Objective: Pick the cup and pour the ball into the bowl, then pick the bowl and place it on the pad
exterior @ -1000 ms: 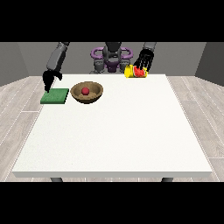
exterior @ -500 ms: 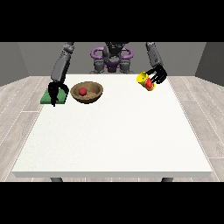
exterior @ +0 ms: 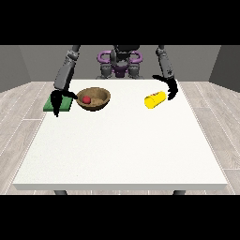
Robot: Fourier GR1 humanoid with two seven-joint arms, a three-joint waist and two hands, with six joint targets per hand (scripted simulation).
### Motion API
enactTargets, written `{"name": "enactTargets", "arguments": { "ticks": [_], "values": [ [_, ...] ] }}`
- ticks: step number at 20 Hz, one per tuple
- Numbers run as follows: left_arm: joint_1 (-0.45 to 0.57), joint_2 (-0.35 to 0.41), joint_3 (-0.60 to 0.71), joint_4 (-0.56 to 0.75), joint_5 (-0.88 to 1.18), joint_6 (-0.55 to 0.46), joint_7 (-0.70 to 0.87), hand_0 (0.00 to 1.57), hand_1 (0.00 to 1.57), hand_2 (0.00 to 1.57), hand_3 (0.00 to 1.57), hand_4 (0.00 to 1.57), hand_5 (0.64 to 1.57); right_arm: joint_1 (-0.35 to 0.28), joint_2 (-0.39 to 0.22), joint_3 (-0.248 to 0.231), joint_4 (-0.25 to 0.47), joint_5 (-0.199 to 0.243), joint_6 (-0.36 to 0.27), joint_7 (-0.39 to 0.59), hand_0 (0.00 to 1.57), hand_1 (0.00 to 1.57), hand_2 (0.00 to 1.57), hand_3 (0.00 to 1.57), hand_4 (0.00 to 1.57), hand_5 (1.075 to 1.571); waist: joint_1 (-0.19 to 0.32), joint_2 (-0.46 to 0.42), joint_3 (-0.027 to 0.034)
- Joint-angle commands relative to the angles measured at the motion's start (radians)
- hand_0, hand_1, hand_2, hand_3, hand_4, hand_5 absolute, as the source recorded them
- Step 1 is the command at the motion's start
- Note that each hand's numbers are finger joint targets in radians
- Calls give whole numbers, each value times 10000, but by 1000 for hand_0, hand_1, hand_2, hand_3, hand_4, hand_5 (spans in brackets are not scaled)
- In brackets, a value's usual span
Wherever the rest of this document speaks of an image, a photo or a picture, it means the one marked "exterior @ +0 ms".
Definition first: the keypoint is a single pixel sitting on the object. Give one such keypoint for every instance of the green square pad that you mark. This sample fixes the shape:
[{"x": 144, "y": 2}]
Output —
[{"x": 64, "y": 105}]

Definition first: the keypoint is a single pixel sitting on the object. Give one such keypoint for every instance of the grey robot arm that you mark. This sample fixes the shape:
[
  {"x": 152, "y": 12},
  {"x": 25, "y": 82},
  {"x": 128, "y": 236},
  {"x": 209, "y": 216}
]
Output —
[
  {"x": 65, "y": 72},
  {"x": 165, "y": 64}
]

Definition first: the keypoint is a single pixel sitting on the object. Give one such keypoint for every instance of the yellow cup with melon print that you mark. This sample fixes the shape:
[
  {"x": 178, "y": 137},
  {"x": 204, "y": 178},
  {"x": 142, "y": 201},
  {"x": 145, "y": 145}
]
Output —
[{"x": 155, "y": 99}]

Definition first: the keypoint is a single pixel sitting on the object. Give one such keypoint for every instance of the small red ball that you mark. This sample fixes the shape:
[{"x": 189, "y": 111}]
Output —
[{"x": 86, "y": 99}]

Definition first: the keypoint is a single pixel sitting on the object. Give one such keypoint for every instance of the grey robot trunk purple rings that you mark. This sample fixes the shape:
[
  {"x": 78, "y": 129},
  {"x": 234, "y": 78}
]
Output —
[{"x": 120, "y": 64}]

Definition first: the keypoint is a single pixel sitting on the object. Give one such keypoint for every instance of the brown wooden bowl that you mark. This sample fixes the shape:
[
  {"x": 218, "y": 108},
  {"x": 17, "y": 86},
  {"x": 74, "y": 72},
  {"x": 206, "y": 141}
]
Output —
[{"x": 95, "y": 99}]

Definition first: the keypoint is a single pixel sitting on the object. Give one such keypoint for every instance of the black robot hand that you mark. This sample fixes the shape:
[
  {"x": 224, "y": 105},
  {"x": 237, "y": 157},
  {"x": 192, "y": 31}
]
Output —
[
  {"x": 56, "y": 100},
  {"x": 171, "y": 86}
]

